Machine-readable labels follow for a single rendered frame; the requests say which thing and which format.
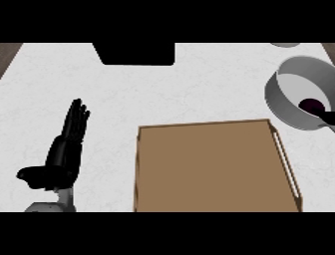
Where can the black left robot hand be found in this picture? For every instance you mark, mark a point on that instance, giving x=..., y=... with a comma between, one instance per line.
x=67, y=156

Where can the dark purple eggplant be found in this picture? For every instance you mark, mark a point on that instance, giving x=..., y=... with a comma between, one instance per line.
x=312, y=105

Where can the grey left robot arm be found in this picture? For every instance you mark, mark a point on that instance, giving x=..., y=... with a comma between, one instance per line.
x=64, y=198

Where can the brown wooden tray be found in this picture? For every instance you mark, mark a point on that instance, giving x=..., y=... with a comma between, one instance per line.
x=215, y=169

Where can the black appliance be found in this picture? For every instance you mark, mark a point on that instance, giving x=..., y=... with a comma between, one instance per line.
x=135, y=53

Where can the grey round object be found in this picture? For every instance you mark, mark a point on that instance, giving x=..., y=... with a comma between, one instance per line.
x=286, y=45

